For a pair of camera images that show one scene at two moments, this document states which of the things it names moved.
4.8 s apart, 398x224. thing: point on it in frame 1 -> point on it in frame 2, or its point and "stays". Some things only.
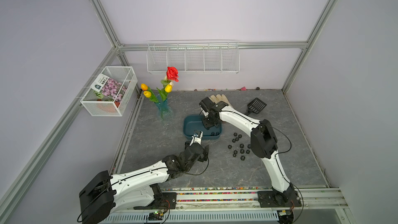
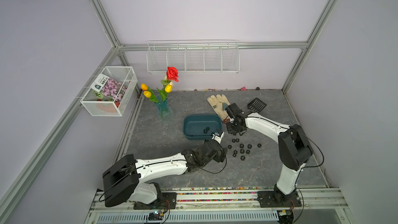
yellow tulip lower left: x=147 y=94 stays
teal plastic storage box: x=192 y=123 stays
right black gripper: x=206 y=123 -> x=230 y=129
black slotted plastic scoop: x=256 y=106 stays
